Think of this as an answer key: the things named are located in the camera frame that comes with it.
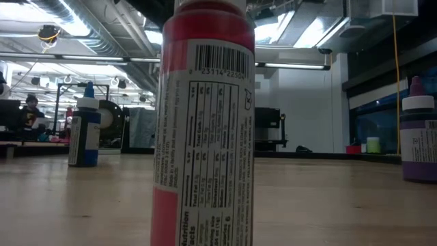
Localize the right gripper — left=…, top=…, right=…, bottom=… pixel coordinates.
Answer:
left=126, top=0, right=177, bottom=31

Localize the red food coloring bottle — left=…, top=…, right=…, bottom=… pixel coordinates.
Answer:
left=150, top=0, right=256, bottom=246

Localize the blue food coloring bottle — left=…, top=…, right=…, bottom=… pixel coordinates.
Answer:
left=68, top=81, right=102, bottom=168

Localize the purple food coloring bottle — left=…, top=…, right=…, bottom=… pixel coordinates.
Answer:
left=399, top=75, right=437, bottom=184

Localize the long ceiling light bar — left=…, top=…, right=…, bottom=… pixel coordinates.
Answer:
left=0, top=51, right=161, bottom=66
left=255, top=61, right=331, bottom=72

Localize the grey cloth cover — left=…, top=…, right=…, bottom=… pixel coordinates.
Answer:
left=128, top=107, right=158, bottom=149

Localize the red equipment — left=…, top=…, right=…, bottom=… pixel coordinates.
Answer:
left=64, top=105, right=74, bottom=144

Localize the black cabinet on stand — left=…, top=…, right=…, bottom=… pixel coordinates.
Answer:
left=254, top=107, right=290, bottom=152

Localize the person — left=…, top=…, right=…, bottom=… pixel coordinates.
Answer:
left=18, top=94, right=47, bottom=139

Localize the black monitor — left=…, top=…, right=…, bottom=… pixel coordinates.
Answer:
left=0, top=98, right=21, bottom=133

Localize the wooden workbench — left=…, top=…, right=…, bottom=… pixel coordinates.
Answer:
left=0, top=139, right=71, bottom=159

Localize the white ceiling vent box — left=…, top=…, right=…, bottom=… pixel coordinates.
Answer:
left=370, top=0, right=419, bottom=18

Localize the dark glass window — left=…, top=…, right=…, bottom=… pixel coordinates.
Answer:
left=350, top=89, right=409, bottom=154

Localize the light green tub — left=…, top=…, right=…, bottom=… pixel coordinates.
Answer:
left=366, top=136, right=381, bottom=154

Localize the large silver ceiling duct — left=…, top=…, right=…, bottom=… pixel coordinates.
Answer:
left=30, top=0, right=130, bottom=57

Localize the black ceiling cord reel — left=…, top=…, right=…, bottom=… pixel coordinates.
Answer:
left=37, top=24, right=62, bottom=44

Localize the black metal rack frame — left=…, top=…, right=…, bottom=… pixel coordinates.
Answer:
left=53, top=82, right=111, bottom=137

